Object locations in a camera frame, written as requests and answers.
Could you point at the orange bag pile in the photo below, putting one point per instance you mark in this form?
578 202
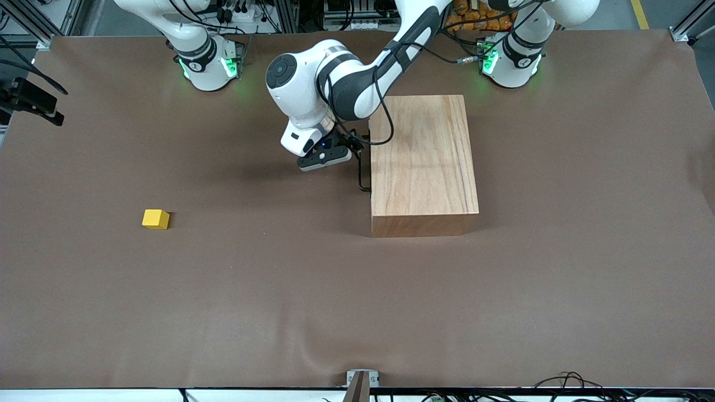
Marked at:
466 11

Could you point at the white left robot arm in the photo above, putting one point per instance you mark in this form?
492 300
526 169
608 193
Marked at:
357 84

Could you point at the white power strip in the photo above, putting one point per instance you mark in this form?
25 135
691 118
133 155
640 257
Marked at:
246 17

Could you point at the light wooden drawer cabinet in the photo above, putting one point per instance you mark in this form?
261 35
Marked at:
424 167

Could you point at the brown table cover sheet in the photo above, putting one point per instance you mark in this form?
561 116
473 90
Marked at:
279 290

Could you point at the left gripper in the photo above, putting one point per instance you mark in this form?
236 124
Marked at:
342 139

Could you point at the aluminium frame post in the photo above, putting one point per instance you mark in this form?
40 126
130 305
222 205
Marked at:
290 15

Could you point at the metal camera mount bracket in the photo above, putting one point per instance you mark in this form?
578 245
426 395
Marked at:
362 382

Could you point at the yellow wooden block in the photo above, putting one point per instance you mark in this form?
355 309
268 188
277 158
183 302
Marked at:
155 219

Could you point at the aluminium frame profile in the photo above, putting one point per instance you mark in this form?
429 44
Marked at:
692 22
33 22

